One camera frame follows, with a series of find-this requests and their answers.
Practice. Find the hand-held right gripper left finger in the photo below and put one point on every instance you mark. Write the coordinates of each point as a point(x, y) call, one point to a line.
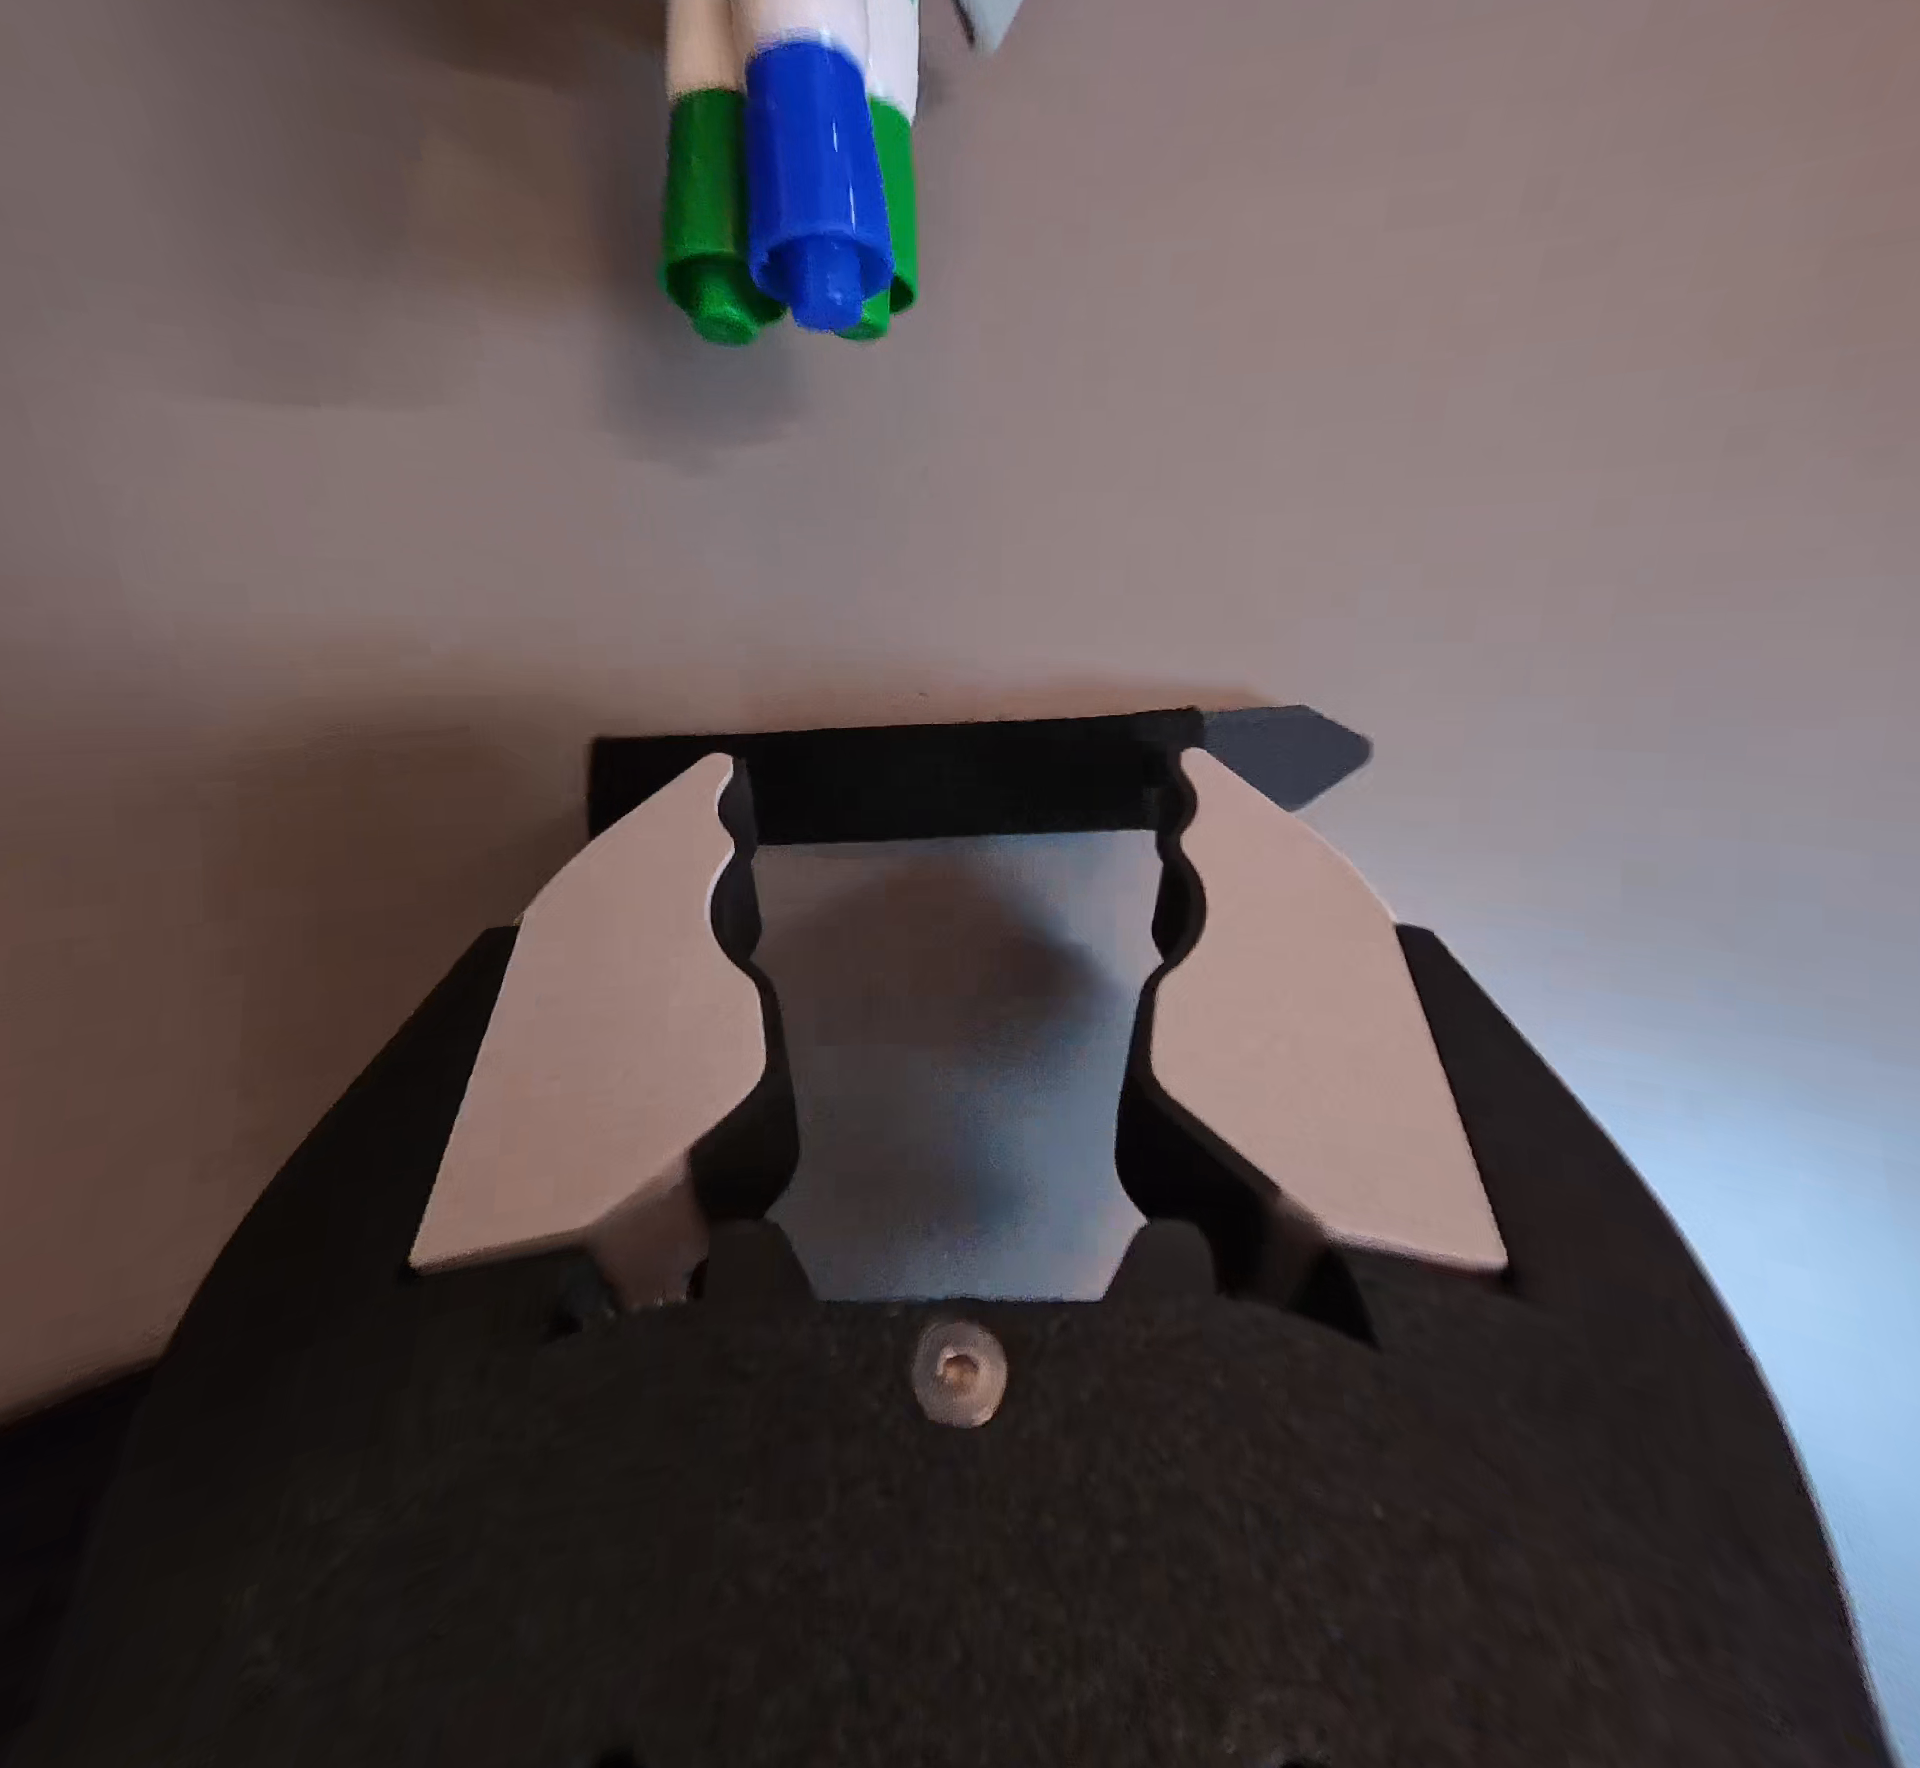
point(601, 1048)

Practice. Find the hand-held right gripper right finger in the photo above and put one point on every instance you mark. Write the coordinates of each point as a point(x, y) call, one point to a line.
point(1307, 1048)

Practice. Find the blue dry-erase marker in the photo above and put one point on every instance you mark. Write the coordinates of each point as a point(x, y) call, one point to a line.
point(811, 178)

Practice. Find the green dry-erase marker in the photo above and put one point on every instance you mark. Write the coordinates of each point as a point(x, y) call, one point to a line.
point(897, 178)
point(703, 194)

